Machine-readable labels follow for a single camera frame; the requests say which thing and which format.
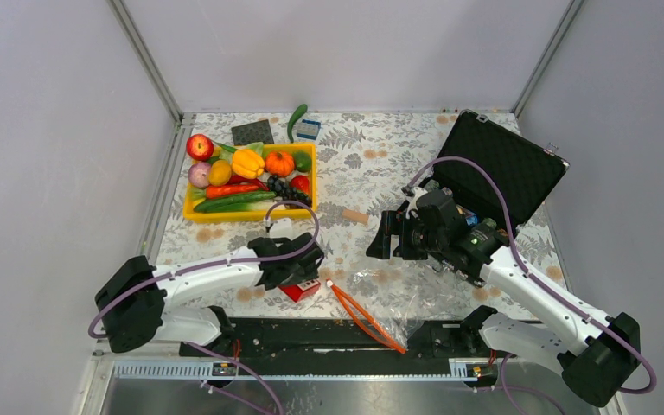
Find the clear zip top bag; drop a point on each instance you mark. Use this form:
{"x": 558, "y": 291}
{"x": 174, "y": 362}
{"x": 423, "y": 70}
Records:
{"x": 389, "y": 305}

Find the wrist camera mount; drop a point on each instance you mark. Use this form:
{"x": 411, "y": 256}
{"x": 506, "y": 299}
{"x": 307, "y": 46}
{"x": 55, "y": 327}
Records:
{"x": 279, "y": 229}
{"x": 412, "y": 195}

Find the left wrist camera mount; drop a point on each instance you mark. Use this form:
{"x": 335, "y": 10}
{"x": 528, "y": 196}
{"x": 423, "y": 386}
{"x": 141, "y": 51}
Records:
{"x": 279, "y": 229}

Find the purple fake onion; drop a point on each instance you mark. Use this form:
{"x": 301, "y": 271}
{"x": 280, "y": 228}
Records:
{"x": 198, "y": 175}

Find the black fake grape bunch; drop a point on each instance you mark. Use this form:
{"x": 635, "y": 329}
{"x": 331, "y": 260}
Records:
{"x": 282, "y": 189}

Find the wooden cork cylinder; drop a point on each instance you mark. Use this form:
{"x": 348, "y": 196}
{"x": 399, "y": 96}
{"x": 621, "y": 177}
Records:
{"x": 355, "y": 216}

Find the red fake tomato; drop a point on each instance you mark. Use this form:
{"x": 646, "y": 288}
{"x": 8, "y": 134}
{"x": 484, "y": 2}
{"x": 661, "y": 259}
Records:
{"x": 301, "y": 183}

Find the orange fake carrot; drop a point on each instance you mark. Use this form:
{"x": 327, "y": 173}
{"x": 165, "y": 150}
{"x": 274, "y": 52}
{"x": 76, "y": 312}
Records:
{"x": 213, "y": 193}

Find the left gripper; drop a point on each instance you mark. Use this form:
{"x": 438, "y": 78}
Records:
{"x": 305, "y": 273}

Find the dark green fake pepper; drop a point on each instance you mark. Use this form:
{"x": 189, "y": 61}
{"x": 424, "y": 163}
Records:
{"x": 298, "y": 113}

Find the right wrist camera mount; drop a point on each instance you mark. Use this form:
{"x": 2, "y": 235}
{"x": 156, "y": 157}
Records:
{"x": 412, "y": 195}

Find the black foam square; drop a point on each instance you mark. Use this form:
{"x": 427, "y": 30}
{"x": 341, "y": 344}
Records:
{"x": 255, "y": 132}

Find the green fake cucumber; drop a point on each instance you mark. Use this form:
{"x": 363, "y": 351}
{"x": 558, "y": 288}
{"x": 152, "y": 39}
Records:
{"x": 235, "y": 203}

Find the black poker chip case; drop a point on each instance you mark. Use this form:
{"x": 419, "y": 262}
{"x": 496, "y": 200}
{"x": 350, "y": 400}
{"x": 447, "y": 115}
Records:
{"x": 524, "y": 172}

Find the red fake chili pepper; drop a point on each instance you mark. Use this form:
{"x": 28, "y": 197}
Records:
{"x": 242, "y": 180}

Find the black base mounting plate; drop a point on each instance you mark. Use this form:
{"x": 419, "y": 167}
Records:
{"x": 319, "y": 347}

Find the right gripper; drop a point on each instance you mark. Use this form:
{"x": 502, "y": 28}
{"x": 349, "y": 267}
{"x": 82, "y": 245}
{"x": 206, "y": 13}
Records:
{"x": 392, "y": 223}

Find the yellow plastic bin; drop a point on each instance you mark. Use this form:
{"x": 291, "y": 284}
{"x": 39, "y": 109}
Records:
{"x": 276, "y": 209}

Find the yellow fake bell pepper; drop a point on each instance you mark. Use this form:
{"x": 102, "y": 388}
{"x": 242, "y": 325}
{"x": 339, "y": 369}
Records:
{"x": 248, "y": 164}

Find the red fake apple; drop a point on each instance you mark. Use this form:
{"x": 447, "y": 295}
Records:
{"x": 199, "y": 147}

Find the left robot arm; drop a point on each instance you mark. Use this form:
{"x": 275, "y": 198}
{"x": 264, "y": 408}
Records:
{"x": 143, "y": 303}

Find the blue grey small box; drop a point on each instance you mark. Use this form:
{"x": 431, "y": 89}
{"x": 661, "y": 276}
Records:
{"x": 308, "y": 129}

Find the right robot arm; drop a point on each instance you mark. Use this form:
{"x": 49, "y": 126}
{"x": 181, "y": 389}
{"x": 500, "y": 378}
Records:
{"x": 594, "y": 353}

